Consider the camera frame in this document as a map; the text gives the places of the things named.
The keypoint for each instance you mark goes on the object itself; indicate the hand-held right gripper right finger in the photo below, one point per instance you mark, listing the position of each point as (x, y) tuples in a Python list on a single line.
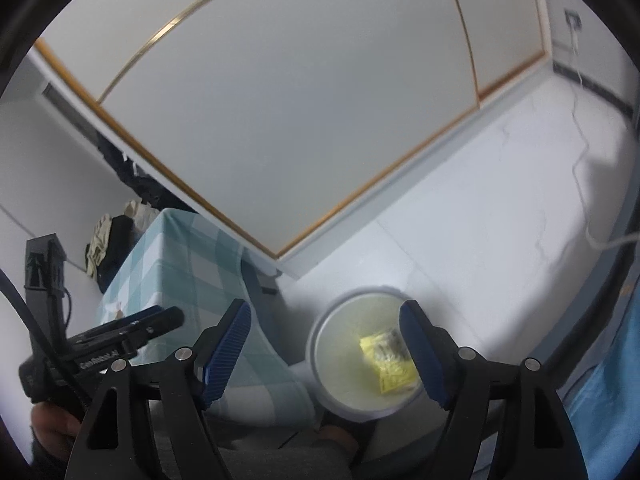
[(420, 355)]

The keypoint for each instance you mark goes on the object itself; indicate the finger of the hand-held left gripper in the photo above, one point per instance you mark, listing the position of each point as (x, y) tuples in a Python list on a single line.
[(165, 321), (142, 314)]

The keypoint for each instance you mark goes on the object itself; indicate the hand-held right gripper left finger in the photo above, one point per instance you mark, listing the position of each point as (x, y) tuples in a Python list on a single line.
[(227, 355)]

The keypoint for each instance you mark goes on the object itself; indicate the yellow plastic bag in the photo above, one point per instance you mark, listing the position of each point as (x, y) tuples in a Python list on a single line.
[(385, 365)]

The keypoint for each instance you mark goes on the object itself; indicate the white round bin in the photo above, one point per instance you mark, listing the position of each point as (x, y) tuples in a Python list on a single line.
[(340, 360)]

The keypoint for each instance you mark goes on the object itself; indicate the person's left forearm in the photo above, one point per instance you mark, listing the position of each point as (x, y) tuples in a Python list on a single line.
[(47, 465)]

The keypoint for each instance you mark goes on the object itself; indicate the person's left hand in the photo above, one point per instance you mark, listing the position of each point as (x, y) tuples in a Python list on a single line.
[(50, 422)]

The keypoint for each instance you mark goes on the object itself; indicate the blue checked tablecloth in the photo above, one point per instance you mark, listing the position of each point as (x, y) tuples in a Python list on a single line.
[(175, 270)]

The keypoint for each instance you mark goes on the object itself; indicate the black clothes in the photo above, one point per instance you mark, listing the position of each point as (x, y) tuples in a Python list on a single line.
[(120, 240)]

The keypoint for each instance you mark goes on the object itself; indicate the beige cloth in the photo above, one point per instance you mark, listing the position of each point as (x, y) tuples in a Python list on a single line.
[(97, 250)]

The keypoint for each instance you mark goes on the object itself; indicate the white tote bag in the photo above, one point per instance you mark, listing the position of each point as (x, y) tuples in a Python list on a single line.
[(142, 215)]

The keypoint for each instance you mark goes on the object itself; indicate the black jacket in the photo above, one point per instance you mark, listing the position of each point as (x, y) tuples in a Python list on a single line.
[(145, 185)]

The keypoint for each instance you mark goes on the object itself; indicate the light blue bedsheet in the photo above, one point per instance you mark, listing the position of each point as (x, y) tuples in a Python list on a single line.
[(600, 410)]

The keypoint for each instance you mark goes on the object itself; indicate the white wardrobe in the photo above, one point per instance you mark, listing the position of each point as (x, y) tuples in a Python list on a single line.
[(300, 110)]

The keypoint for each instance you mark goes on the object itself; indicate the wall socket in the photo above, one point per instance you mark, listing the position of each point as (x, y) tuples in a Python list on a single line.
[(573, 19)]

